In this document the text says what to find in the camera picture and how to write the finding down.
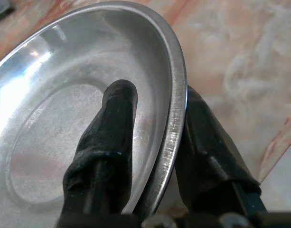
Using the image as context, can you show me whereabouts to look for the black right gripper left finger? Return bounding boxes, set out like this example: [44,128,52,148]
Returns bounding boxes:
[56,79,139,222]

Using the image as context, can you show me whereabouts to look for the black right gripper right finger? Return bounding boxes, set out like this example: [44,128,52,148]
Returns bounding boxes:
[177,85,267,215]

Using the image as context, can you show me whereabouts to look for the dark grey flat object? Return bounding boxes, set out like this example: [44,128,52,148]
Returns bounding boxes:
[0,0,15,23]

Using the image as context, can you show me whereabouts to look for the round stainless steel plate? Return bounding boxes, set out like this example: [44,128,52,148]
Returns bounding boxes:
[0,2,188,228]

